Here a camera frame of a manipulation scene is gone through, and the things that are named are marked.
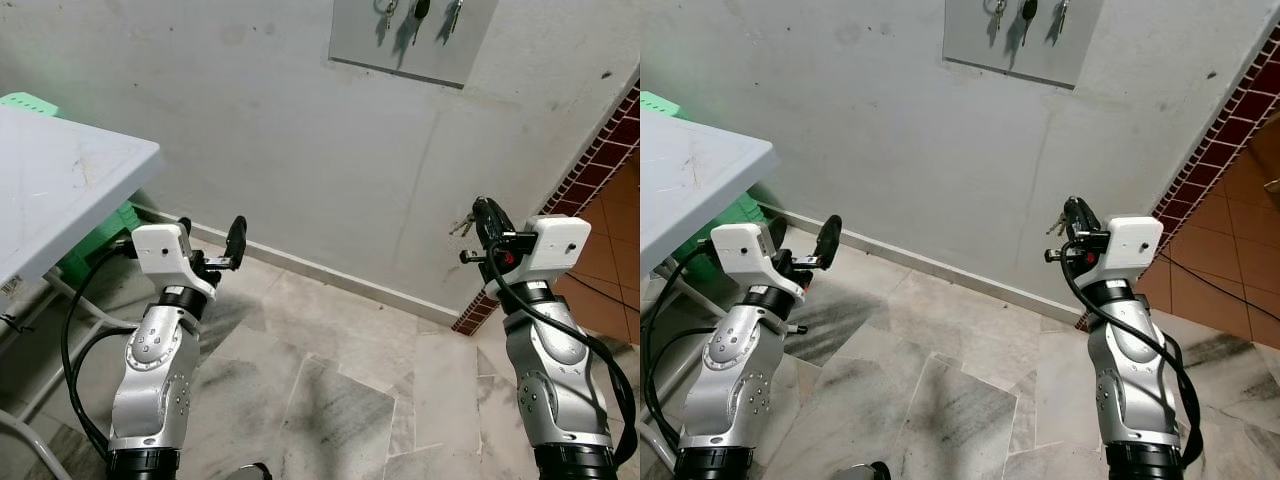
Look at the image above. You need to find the white skirting board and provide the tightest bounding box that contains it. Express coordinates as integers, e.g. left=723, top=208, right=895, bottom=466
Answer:
left=133, top=203, right=458, bottom=327
left=758, top=198, right=1083, bottom=325

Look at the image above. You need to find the white plastic folding table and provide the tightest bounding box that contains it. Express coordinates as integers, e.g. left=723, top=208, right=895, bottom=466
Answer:
left=0, top=105, right=164, bottom=480
left=640, top=118, right=780, bottom=471

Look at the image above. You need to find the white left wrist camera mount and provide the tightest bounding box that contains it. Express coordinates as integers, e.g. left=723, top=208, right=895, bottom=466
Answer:
left=130, top=222, right=219, bottom=301
left=710, top=222, right=807, bottom=301

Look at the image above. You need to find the thin black floor cable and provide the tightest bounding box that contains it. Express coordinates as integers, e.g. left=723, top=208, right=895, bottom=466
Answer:
left=1163, top=252, right=1280, bottom=303
left=553, top=268, right=641, bottom=311

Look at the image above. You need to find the dark red tile wall edging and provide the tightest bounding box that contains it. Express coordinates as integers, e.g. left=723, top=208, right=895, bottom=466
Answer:
left=1075, top=25, right=1280, bottom=331
left=452, top=85, right=641, bottom=336

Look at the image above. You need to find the grey wall key board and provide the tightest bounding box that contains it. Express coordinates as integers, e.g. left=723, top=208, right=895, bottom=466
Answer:
left=943, top=0, right=1106, bottom=90
left=329, top=0, right=500, bottom=90

